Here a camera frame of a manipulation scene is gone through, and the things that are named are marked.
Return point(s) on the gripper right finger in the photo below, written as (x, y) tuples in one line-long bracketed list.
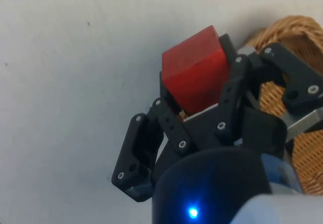
[(297, 82)]

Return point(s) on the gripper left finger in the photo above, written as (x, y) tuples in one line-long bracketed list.
[(136, 153)]

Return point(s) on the red wooden cube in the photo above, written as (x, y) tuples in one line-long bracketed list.
[(194, 77)]

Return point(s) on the brown wicker basket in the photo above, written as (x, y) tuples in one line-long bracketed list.
[(310, 158)]

